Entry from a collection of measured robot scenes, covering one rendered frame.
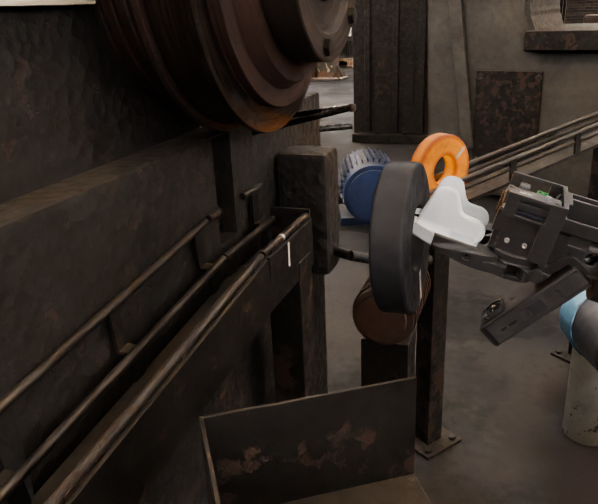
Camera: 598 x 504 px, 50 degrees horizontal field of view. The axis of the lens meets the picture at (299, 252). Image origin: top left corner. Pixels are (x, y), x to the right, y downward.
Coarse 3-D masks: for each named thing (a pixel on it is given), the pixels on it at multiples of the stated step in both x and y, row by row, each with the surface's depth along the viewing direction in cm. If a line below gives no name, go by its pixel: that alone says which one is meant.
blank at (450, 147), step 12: (420, 144) 135; (432, 144) 133; (444, 144) 135; (456, 144) 137; (420, 156) 133; (432, 156) 134; (444, 156) 139; (456, 156) 138; (468, 156) 140; (432, 168) 135; (456, 168) 139; (432, 180) 136
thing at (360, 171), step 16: (352, 160) 326; (368, 160) 310; (384, 160) 312; (352, 176) 302; (368, 176) 300; (352, 192) 302; (368, 192) 302; (352, 208) 305; (368, 208) 305; (352, 224) 322; (368, 224) 322
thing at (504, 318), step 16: (560, 272) 59; (576, 272) 58; (528, 288) 62; (544, 288) 60; (560, 288) 59; (576, 288) 59; (496, 304) 64; (512, 304) 62; (528, 304) 60; (544, 304) 60; (560, 304) 60; (496, 320) 62; (512, 320) 62; (528, 320) 61; (496, 336) 63; (512, 336) 62
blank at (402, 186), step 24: (384, 168) 62; (408, 168) 61; (384, 192) 59; (408, 192) 59; (384, 216) 58; (408, 216) 59; (384, 240) 58; (408, 240) 60; (384, 264) 58; (408, 264) 60; (384, 288) 60; (408, 288) 61; (408, 312) 63
